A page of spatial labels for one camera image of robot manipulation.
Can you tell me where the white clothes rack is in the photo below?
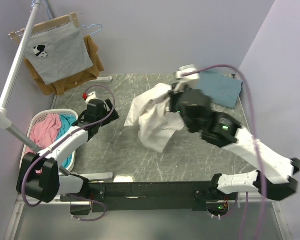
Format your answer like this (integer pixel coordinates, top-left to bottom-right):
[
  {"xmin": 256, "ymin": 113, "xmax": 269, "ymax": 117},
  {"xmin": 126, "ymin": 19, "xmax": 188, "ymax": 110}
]
[{"xmin": 0, "ymin": 0, "xmax": 113, "ymax": 181}]

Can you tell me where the black base beam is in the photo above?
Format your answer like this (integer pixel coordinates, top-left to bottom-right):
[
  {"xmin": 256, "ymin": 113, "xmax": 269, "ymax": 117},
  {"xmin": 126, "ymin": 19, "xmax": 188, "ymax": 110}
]
[{"xmin": 59, "ymin": 181, "xmax": 241, "ymax": 216}]

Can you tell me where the folded blue t-shirt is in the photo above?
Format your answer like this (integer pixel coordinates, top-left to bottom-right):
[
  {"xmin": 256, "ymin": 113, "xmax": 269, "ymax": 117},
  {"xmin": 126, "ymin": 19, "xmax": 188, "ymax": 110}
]
[{"xmin": 195, "ymin": 70, "xmax": 243, "ymax": 109}]

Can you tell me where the brown garment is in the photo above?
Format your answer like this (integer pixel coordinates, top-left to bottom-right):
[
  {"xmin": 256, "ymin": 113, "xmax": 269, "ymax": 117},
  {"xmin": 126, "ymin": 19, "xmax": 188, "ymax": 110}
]
[{"xmin": 24, "ymin": 35, "xmax": 105, "ymax": 96}]

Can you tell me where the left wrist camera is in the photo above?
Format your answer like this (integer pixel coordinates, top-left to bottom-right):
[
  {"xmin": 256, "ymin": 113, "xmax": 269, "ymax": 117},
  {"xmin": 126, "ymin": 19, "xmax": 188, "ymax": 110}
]
[{"xmin": 82, "ymin": 91, "xmax": 99, "ymax": 103}]

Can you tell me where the blue wire hanger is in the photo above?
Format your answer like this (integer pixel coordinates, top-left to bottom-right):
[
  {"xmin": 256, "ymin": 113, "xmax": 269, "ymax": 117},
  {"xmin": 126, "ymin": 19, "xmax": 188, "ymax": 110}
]
[{"xmin": 32, "ymin": 0, "xmax": 103, "ymax": 37}]

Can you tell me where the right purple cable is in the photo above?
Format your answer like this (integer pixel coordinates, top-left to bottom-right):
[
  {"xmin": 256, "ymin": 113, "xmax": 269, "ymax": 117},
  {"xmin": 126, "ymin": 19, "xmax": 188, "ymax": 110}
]
[{"xmin": 182, "ymin": 64, "xmax": 267, "ymax": 240}]

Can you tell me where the pink garment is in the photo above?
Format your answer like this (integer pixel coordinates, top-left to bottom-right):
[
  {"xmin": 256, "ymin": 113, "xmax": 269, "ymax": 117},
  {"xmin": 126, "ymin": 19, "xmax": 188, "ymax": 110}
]
[{"xmin": 24, "ymin": 113, "xmax": 63, "ymax": 175}]

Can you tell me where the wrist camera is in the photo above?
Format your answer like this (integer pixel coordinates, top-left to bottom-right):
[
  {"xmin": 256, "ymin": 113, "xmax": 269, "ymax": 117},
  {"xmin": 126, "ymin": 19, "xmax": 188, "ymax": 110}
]
[
  {"xmin": 82, "ymin": 91, "xmax": 99, "ymax": 103},
  {"xmin": 174, "ymin": 64, "xmax": 200, "ymax": 91}
]

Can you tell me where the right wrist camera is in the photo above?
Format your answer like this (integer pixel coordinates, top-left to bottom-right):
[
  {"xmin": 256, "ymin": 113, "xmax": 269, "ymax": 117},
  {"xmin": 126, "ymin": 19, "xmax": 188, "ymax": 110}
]
[{"xmin": 174, "ymin": 64, "xmax": 200, "ymax": 91}]

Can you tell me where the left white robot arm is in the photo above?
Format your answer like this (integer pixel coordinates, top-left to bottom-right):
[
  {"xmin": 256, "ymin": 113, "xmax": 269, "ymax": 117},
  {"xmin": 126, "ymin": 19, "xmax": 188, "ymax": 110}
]
[{"xmin": 16, "ymin": 99, "xmax": 120, "ymax": 203}]

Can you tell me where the wooden clip hanger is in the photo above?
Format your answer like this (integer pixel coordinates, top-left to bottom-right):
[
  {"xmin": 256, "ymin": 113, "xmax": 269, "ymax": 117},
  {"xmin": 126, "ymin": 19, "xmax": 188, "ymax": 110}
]
[{"xmin": 8, "ymin": 12, "xmax": 82, "ymax": 45}]

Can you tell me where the grey panda t-shirt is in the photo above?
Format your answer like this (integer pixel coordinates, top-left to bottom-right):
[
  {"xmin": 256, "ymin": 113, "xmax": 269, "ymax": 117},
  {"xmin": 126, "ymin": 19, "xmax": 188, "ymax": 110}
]
[{"xmin": 24, "ymin": 22, "xmax": 93, "ymax": 85}]

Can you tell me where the white laundry basket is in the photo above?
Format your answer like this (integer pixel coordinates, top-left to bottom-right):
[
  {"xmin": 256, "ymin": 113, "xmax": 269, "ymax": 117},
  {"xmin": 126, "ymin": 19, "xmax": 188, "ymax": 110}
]
[{"xmin": 19, "ymin": 107, "xmax": 80, "ymax": 179}]

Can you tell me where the white coca-cola t-shirt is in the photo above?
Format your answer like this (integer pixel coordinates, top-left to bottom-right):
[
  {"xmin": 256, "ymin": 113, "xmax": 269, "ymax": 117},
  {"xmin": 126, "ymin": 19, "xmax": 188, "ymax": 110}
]
[{"xmin": 124, "ymin": 83, "xmax": 185, "ymax": 153}]

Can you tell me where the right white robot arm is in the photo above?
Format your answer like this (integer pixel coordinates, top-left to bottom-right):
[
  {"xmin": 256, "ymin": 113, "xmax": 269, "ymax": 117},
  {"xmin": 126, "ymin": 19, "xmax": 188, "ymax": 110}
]
[{"xmin": 168, "ymin": 83, "xmax": 300, "ymax": 201}]

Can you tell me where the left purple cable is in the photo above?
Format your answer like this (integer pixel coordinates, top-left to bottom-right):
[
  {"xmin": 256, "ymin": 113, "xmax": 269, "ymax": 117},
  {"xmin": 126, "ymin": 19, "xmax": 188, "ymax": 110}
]
[{"xmin": 21, "ymin": 84, "xmax": 116, "ymax": 222}]

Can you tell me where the purple cable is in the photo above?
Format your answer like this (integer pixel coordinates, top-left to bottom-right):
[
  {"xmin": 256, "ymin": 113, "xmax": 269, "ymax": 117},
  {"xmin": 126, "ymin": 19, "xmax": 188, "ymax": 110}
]
[
  {"xmin": 21, "ymin": 84, "xmax": 116, "ymax": 222},
  {"xmin": 182, "ymin": 64, "xmax": 267, "ymax": 240}
]

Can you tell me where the aluminium rail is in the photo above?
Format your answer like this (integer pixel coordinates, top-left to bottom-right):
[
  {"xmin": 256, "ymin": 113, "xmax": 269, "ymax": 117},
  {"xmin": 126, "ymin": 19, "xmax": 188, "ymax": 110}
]
[{"xmin": 14, "ymin": 192, "xmax": 281, "ymax": 208}]

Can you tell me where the teal garment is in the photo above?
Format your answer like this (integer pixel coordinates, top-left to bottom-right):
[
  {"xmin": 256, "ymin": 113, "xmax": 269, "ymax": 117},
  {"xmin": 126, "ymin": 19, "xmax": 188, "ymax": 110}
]
[{"xmin": 55, "ymin": 114, "xmax": 77, "ymax": 168}]

